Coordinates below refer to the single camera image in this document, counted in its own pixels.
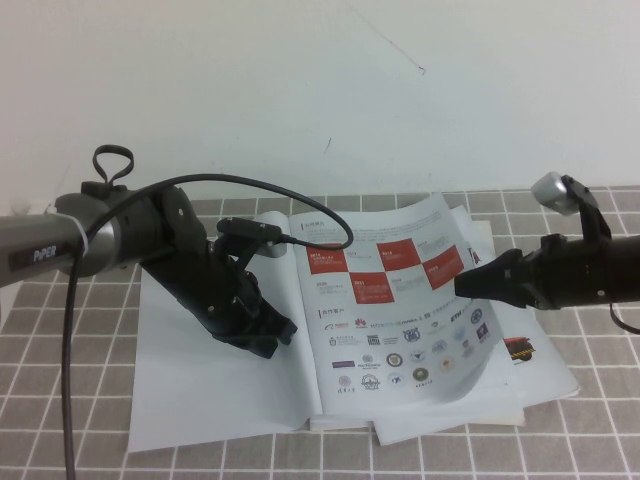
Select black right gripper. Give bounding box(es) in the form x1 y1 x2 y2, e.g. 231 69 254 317
454 234 569 310

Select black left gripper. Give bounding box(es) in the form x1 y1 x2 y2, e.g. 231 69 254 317
142 233 300 360

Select white brochure book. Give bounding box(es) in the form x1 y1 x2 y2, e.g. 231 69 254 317
127 192 582 454

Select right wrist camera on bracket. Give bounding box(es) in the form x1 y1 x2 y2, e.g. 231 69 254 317
529 171 615 242

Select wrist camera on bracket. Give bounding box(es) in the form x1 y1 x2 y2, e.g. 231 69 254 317
215 216 282 281
529 171 615 242

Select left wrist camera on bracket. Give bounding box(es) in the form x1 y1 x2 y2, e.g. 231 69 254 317
215 216 282 281

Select black left camera cable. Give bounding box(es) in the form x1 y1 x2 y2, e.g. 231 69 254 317
62 173 355 480

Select white cable tie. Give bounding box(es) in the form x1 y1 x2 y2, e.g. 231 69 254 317
47 202 95 254

